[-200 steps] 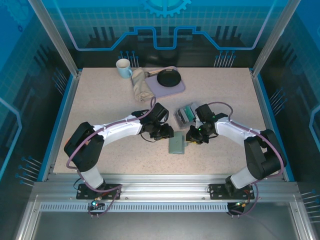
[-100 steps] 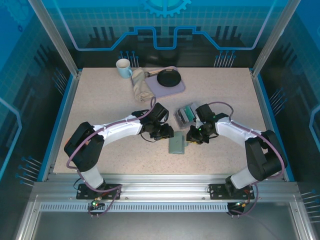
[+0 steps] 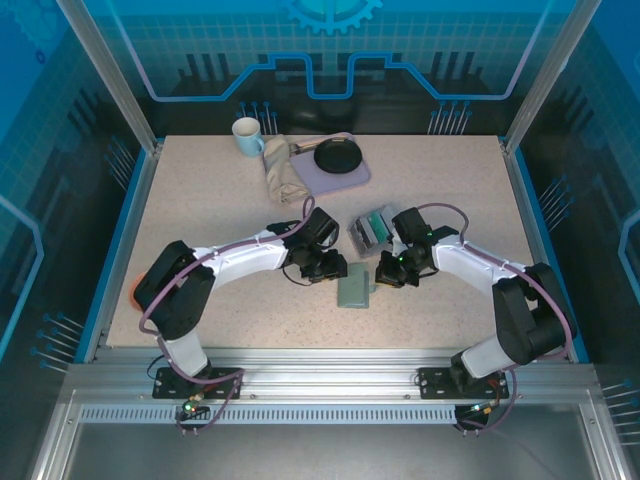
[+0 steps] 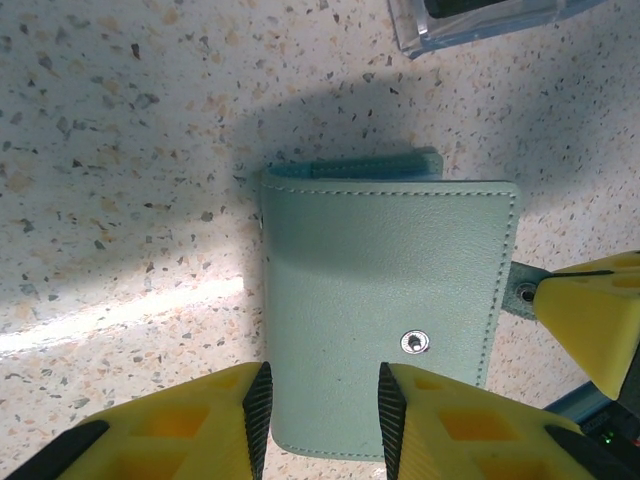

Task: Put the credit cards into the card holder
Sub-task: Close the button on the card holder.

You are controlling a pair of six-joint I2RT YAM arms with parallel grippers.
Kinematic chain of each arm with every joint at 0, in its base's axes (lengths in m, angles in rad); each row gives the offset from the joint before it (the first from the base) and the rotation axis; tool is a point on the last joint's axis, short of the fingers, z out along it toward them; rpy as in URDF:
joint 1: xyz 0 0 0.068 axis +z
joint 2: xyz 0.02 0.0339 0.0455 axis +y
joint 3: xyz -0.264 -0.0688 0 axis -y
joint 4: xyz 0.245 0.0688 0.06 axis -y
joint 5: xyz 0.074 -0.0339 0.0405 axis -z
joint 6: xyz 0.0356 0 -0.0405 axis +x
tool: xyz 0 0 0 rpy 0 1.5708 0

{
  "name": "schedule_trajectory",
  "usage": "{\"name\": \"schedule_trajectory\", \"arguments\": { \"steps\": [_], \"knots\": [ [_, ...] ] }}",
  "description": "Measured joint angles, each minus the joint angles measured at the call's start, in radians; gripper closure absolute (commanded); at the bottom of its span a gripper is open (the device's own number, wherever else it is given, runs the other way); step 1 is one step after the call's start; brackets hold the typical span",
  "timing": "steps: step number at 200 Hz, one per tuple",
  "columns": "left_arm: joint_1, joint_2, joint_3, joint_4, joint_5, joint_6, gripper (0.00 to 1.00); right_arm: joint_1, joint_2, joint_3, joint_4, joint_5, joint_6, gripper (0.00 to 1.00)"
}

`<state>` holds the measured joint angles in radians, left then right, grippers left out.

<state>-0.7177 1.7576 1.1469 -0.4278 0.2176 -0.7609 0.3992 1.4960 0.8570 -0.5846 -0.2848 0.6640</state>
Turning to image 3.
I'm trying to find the light blue mug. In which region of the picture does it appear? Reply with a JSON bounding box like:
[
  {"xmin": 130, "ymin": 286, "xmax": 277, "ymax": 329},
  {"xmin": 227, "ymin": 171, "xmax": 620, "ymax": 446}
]
[{"xmin": 231, "ymin": 117, "xmax": 266, "ymax": 159}]

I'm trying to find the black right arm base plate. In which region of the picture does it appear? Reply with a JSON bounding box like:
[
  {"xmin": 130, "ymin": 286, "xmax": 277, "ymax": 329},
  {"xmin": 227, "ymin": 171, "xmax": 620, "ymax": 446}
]
[{"xmin": 417, "ymin": 366, "xmax": 506, "ymax": 400}]

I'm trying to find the aluminium frame post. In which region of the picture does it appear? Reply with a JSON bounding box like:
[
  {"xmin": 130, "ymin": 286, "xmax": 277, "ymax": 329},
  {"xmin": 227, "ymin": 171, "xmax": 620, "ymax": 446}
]
[
  {"xmin": 55, "ymin": 0, "xmax": 166, "ymax": 154},
  {"xmin": 502, "ymin": 0, "xmax": 604, "ymax": 154}
]

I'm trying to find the lavender tray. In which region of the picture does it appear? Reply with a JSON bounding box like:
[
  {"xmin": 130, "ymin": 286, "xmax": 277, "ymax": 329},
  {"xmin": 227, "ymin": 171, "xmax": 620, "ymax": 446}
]
[{"xmin": 263, "ymin": 131, "xmax": 374, "ymax": 197}]

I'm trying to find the orange round object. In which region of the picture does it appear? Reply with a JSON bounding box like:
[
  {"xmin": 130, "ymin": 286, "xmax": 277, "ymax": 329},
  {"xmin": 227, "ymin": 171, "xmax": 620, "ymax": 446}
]
[{"xmin": 128, "ymin": 272, "xmax": 149, "ymax": 309}]

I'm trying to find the grey-green card holder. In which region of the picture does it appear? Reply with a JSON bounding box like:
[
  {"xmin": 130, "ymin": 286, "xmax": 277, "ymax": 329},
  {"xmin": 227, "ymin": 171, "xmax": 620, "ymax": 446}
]
[{"xmin": 336, "ymin": 262, "xmax": 374, "ymax": 311}]

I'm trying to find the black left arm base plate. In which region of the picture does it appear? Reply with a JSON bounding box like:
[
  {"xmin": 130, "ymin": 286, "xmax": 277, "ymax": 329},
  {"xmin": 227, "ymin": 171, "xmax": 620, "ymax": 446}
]
[{"xmin": 152, "ymin": 366, "xmax": 245, "ymax": 400}]

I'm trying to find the beige cloth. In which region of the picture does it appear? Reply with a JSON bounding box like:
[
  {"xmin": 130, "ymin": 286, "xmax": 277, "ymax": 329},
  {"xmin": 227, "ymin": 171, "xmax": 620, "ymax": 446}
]
[{"xmin": 263, "ymin": 134, "xmax": 311, "ymax": 205}]

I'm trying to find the slotted aluminium cable duct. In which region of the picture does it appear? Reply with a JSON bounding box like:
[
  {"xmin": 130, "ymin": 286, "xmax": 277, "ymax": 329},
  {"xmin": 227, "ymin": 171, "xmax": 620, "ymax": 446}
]
[{"xmin": 78, "ymin": 405, "xmax": 460, "ymax": 426}]

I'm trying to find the teal credit card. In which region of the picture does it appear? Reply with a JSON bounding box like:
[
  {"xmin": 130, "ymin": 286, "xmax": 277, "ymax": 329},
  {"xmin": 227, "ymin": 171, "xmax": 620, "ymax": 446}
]
[{"xmin": 367, "ymin": 212, "xmax": 391, "ymax": 242}]

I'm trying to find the black bowl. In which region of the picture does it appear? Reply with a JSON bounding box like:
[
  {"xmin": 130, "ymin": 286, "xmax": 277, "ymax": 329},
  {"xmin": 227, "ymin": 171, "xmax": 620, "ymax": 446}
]
[{"xmin": 313, "ymin": 138, "xmax": 362, "ymax": 175}]

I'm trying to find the aluminium front beam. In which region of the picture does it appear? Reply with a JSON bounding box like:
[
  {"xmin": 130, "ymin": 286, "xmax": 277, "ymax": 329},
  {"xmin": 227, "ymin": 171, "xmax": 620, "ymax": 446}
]
[{"xmin": 64, "ymin": 347, "xmax": 599, "ymax": 401}]

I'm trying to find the aluminium side rail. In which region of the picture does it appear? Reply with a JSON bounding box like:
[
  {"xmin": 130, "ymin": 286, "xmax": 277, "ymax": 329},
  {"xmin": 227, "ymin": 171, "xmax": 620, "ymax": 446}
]
[
  {"xmin": 499, "ymin": 139, "xmax": 591, "ymax": 364},
  {"xmin": 82, "ymin": 142, "xmax": 166, "ymax": 364}
]

